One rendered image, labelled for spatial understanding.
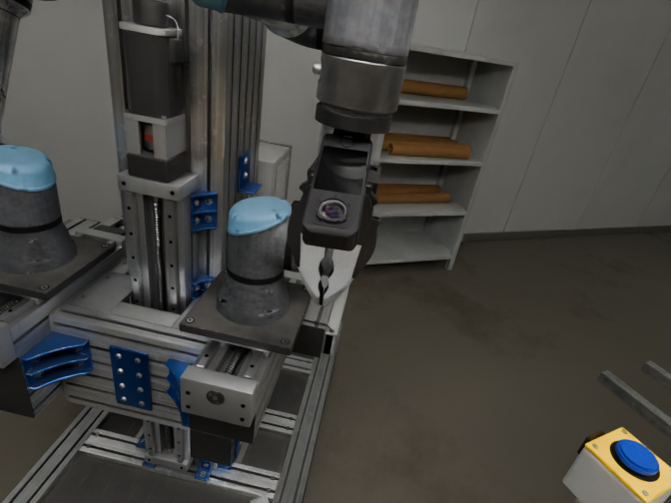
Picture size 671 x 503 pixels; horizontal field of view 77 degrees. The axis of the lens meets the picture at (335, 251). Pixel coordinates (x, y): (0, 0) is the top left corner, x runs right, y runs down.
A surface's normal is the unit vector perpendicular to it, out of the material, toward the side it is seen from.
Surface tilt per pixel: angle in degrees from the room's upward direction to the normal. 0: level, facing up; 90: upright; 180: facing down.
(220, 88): 90
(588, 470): 90
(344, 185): 27
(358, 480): 0
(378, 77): 90
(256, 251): 90
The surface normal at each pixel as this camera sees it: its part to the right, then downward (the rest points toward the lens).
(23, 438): 0.15, -0.87
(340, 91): -0.46, 0.36
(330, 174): 0.05, -0.57
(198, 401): -0.15, 0.45
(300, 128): 0.36, 0.49
